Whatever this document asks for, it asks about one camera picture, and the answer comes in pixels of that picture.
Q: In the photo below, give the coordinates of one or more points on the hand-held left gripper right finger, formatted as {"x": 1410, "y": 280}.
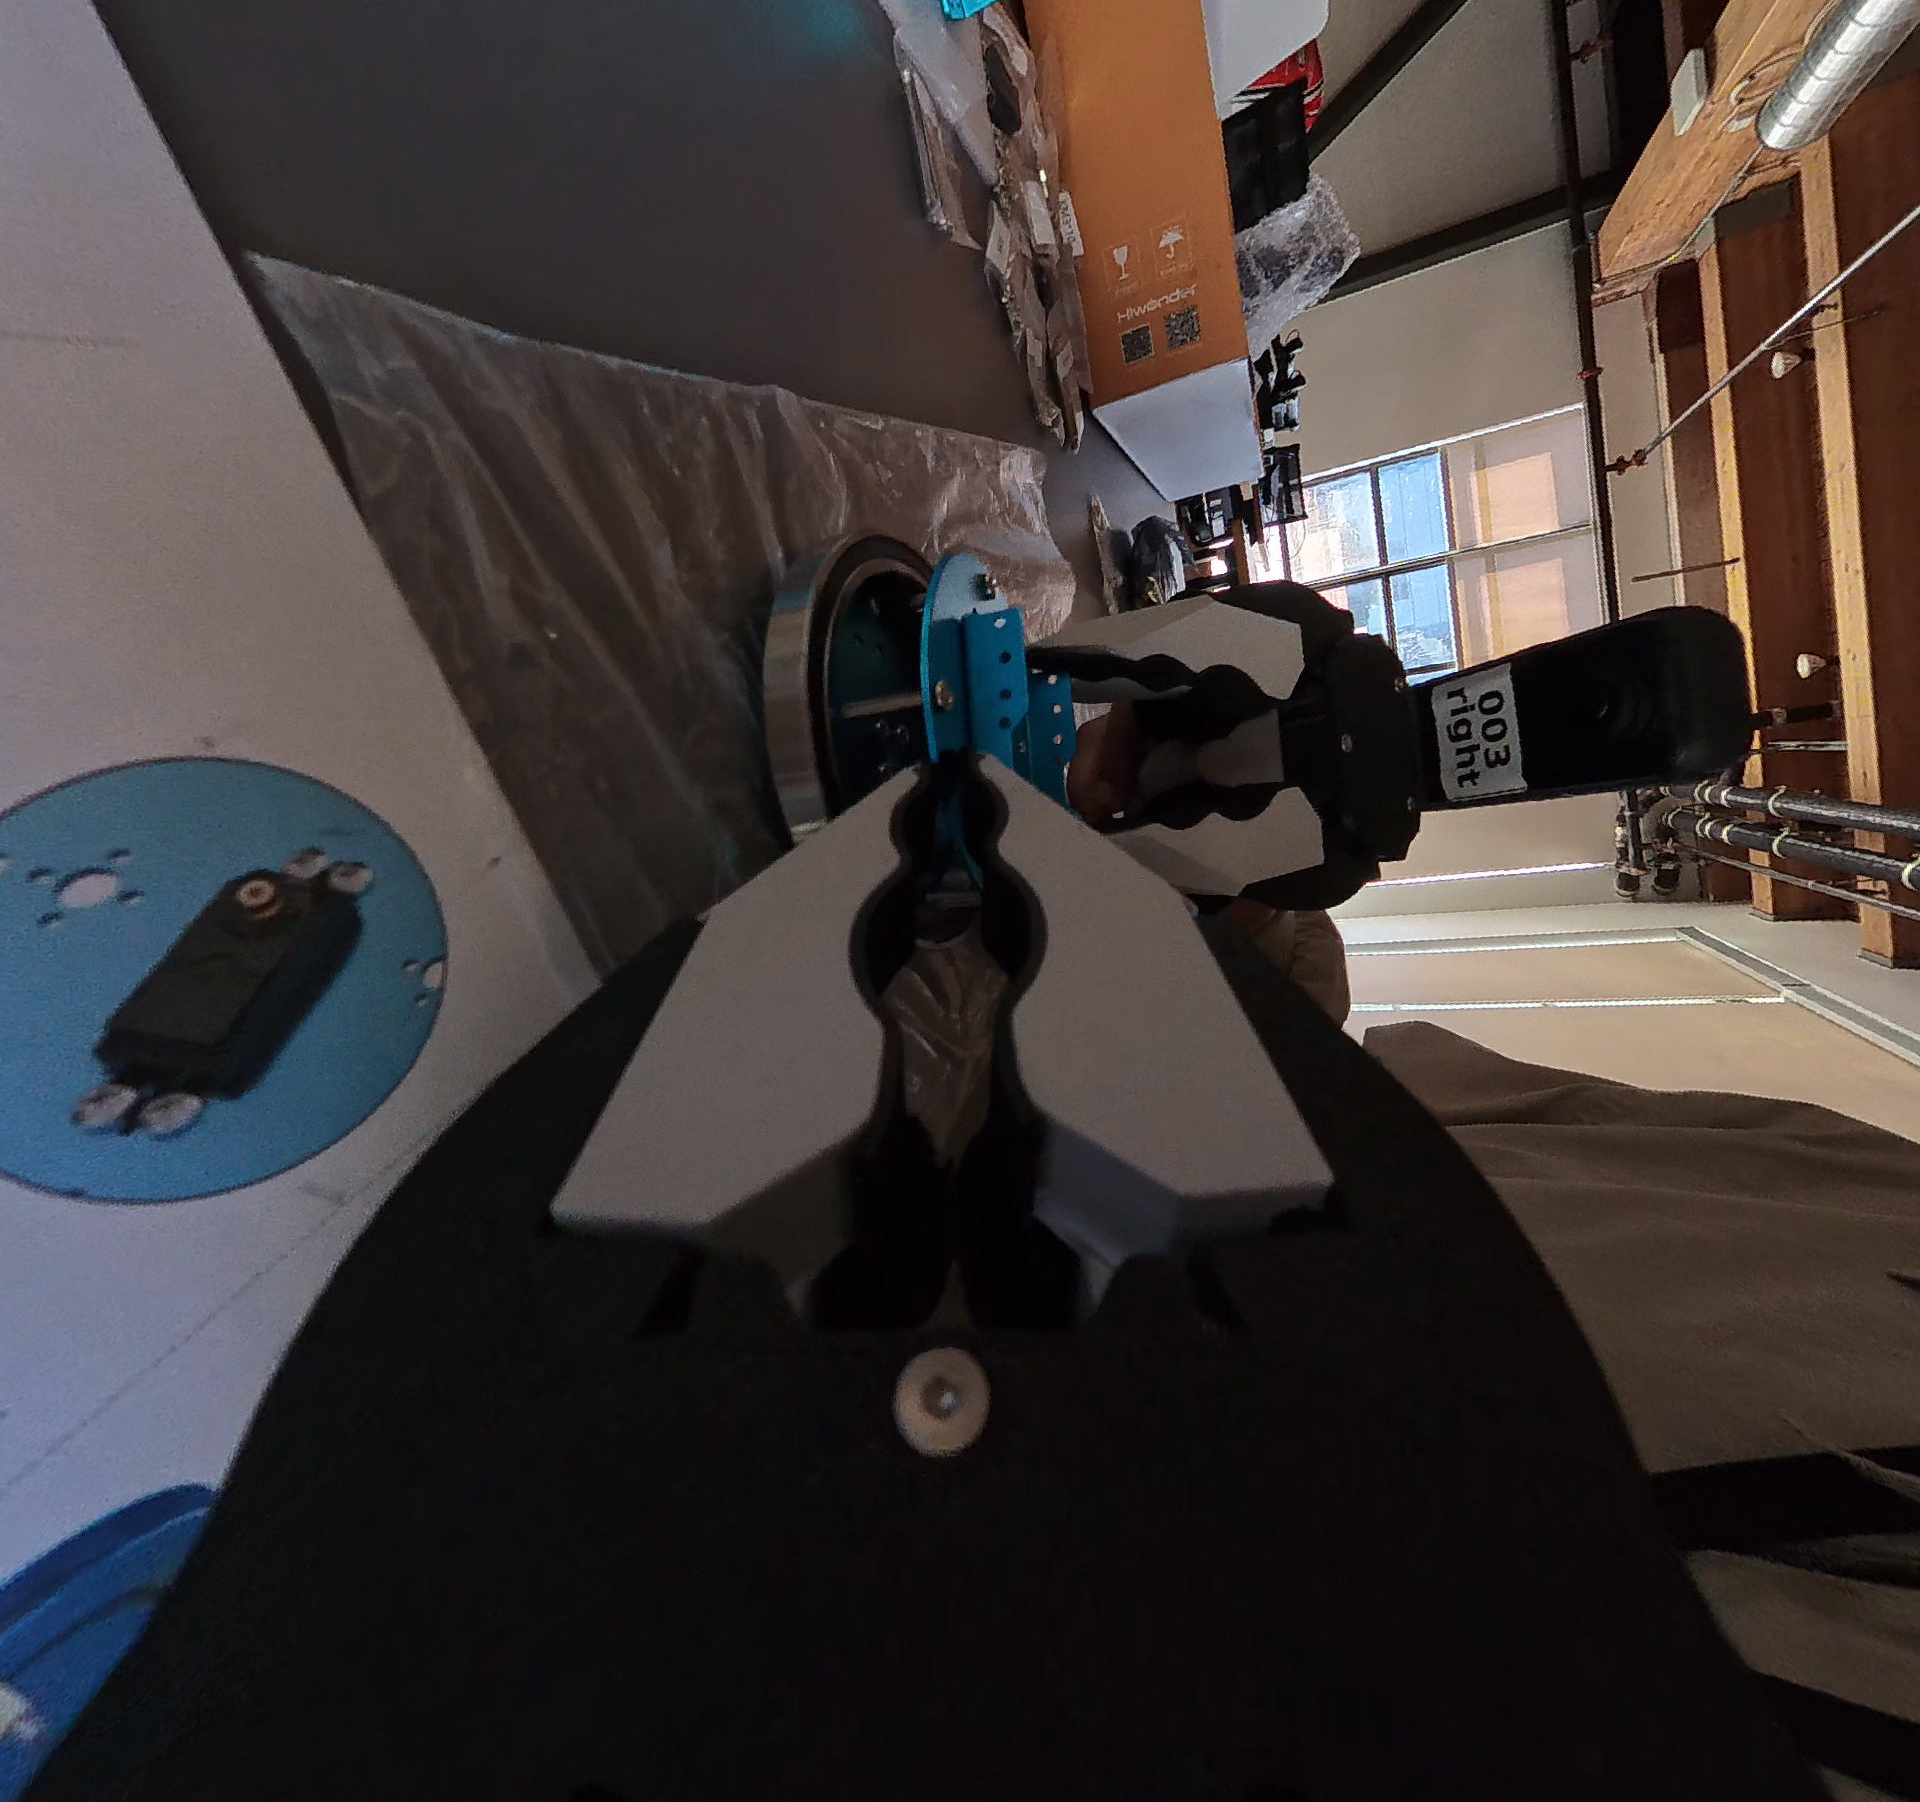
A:
{"x": 1170, "y": 1066}

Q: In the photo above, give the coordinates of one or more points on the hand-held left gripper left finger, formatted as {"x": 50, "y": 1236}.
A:
{"x": 733, "y": 1066}

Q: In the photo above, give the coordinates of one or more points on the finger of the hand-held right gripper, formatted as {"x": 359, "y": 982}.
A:
{"x": 1198, "y": 649}
{"x": 1228, "y": 820}

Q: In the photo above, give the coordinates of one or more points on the blue disc with square bracket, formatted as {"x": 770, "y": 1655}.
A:
{"x": 995, "y": 694}

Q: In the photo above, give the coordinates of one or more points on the long silver screw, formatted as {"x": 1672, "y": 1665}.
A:
{"x": 885, "y": 706}

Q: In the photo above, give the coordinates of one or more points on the person's right forearm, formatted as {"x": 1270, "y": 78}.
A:
{"x": 1304, "y": 955}

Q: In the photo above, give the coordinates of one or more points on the black desk equipment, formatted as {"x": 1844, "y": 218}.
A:
{"x": 1243, "y": 496}

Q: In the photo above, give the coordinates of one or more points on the grey desk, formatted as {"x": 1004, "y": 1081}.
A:
{"x": 599, "y": 109}

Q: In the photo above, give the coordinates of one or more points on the person's right hand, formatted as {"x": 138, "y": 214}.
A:
{"x": 1107, "y": 773}

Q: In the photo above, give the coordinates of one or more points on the gridded window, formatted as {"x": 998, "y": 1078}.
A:
{"x": 1486, "y": 526}

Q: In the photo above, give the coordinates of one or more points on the crumpled bubble wrap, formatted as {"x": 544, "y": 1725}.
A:
{"x": 1296, "y": 244}

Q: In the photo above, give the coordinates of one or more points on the pile of small screw bags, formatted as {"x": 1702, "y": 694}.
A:
{"x": 1042, "y": 259}

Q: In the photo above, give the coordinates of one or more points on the orange and white cardboard box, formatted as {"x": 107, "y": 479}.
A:
{"x": 1124, "y": 109}

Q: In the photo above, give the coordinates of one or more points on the red and white printed object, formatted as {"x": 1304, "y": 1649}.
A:
{"x": 1292, "y": 78}

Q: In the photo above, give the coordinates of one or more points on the clear plastic bag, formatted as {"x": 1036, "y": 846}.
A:
{"x": 526, "y": 511}

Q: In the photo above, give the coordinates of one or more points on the white foam sheet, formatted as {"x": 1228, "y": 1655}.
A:
{"x": 930, "y": 63}

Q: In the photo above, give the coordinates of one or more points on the white instruction manual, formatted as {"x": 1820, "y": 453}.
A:
{"x": 178, "y": 555}

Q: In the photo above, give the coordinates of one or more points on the black wall pipes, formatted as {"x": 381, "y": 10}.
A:
{"x": 1797, "y": 828}

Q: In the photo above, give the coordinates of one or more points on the metal air duct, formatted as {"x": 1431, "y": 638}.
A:
{"x": 1845, "y": 30}

